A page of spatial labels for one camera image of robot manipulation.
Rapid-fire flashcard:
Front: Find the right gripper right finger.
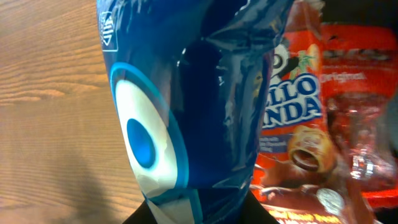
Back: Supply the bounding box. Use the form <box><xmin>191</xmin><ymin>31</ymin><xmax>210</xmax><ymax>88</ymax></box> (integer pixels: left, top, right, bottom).
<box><xmin>238</xmin><ymin>191</ymin><xmax>279</xmax><ymax>224</ymax></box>

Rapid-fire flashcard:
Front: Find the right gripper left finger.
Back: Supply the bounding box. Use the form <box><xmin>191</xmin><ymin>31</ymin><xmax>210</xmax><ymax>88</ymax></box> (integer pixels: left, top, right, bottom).
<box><xmin>123</xmin><ymin>202</ymin><xmax>157</xmax><ymax>224</ymax></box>

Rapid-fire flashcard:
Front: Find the red Hello Panda packet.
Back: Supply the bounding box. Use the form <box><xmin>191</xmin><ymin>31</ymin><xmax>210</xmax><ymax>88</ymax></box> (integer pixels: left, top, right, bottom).
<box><xmin>250</xmin><ymin>0</ymin><xmax>374</xmax><ymax>224</ymax></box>

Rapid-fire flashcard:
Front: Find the blue Oreo cookie pack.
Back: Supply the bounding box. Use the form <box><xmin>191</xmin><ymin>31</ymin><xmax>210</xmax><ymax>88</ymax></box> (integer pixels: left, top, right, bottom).
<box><xmin>96</xmin><ymin>0</ymin><xmax>293</xmax><ymax>223</ymax></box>

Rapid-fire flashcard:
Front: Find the red Hacks candy bag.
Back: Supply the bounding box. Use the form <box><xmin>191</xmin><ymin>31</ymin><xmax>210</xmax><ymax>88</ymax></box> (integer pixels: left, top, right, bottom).
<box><xmin>321</xmin><ymin>24</ymin><xmax>397</xmax><ymax>208</ymax></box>

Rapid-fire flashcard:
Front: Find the dark green box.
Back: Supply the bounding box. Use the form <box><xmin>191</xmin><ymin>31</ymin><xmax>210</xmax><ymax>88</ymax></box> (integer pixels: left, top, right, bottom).
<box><xmin>322</xmin><ymin>0</ymin><xmax>397</xmax><ymax>28</ymax></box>

